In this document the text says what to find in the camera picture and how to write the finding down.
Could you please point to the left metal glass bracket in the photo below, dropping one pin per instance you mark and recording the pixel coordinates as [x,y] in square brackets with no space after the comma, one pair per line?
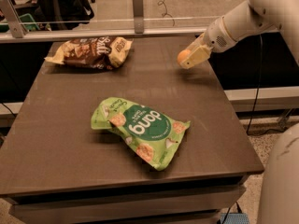
[12,17]

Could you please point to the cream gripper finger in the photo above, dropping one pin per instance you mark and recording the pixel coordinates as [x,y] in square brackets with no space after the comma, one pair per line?
[195,57]
[199,43]

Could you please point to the green dang chip bag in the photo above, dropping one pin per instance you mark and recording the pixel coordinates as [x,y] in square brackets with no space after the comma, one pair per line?
[150,134]

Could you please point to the blue box under table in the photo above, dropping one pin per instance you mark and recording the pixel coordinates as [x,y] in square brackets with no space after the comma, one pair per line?
[234,218]

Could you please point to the grey table drawer cabinet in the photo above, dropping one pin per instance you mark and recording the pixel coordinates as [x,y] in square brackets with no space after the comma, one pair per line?
[183,205]

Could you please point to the black office chair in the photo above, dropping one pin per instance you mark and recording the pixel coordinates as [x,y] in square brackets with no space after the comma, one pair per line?
[64,14]

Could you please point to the brown chip bag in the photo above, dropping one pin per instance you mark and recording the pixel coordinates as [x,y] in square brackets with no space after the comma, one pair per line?
[103,53]

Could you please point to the orange fruit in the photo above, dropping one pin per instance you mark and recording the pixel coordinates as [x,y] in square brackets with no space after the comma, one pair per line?
[183,55]

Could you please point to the glass barrier panel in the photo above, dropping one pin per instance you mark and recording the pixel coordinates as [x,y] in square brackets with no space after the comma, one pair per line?
[115,17]

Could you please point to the green bin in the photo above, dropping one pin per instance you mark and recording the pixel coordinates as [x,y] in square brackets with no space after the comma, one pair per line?
[26,20]

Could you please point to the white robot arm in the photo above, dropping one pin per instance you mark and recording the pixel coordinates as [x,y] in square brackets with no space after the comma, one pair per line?
[279,200]

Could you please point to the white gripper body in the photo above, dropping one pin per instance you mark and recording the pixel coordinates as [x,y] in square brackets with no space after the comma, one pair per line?
[215,38]

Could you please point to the metal glass bracket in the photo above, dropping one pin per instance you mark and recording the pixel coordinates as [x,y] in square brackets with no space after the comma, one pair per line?
[12,17]
[138,13]

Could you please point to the middle metal glass bracket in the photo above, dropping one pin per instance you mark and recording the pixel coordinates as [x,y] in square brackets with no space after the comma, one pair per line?
[138,13]

